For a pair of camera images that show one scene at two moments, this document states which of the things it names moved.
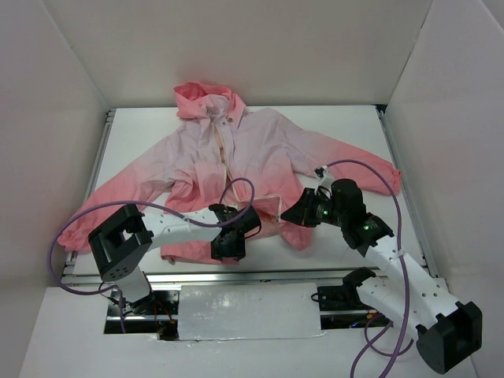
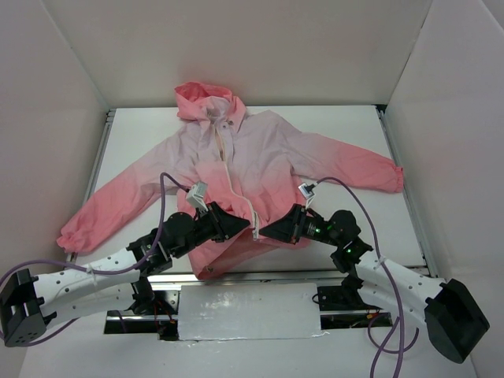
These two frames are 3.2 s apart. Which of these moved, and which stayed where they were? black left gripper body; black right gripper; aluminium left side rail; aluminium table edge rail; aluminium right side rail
Moved: black right gripper; black left gripper body
Stayed: aluminium table edge rail; aluminium right side rail; aluminium left side rail
